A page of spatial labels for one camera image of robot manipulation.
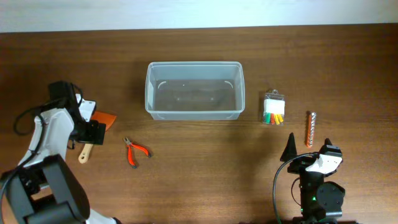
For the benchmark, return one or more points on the orange scraper wooden handle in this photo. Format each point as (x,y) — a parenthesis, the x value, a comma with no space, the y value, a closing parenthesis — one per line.
(101,117)

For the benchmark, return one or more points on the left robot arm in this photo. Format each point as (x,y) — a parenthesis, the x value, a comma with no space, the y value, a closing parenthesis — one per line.
(42,188)

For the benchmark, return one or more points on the clear pack coloured wall plugs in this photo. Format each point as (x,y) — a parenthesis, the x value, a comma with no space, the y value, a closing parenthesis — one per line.
(273,108)

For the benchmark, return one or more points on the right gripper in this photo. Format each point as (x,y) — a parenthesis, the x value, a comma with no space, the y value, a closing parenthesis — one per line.
(301,165)

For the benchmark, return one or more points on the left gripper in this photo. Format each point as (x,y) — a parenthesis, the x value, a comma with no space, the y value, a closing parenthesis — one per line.
(94,133)

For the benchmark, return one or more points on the clear plastic container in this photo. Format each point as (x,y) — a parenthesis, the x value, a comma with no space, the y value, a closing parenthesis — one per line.
(207,90)

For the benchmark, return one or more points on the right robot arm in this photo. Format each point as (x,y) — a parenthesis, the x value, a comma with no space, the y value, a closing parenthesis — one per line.
(320,201)

